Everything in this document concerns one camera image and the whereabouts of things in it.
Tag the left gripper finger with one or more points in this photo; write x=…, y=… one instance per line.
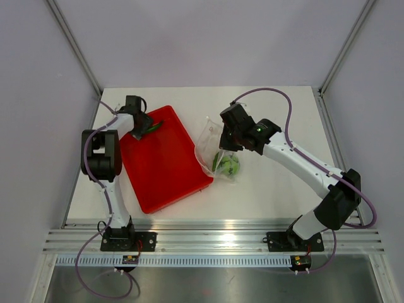
x=137, y=133
x=145, y=122

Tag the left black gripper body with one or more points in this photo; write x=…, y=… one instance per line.
x=139, y=114

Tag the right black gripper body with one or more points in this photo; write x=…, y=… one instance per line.
x=239, y=136

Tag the dark green toy pepper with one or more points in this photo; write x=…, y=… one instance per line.
x=154, y=127

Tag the clear dotted zip bag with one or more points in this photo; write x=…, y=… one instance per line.
x=207, y=146

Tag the green toy watermelon ball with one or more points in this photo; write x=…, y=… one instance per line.
x=229, y=165

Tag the green toy chili pepper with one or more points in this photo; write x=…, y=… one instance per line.
x=216, y=161

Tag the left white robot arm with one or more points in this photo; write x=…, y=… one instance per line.
x=101, y=161

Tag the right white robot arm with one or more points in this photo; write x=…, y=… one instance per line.
x=336, y=188

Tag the red plastic tray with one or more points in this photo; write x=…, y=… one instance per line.
x=162, y=166

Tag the left small circuit board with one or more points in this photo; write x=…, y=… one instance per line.
x=129, y=259

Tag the small circuit board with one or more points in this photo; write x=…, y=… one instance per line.
x=129, y=259
x=300, y=263

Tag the right small circuit board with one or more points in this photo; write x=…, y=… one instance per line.
x=300, y=263

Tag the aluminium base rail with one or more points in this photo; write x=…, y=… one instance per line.
x=237, y=237

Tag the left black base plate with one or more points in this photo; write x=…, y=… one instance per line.
x=143, y=242

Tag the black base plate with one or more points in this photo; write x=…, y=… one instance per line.
x=288, y=241
x=143, y=242

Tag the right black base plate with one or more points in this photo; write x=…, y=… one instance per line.
x=288, y=241

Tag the white slotted cable duct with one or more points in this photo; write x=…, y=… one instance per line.
x=177, y=261

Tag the left aluminium frame post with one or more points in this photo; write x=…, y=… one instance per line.
x=68, y=34

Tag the aluminium frame post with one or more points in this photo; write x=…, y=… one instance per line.
x=68, y=34
x=351, y=38

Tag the right aluminium frame post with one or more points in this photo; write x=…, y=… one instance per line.
x=351, y=38

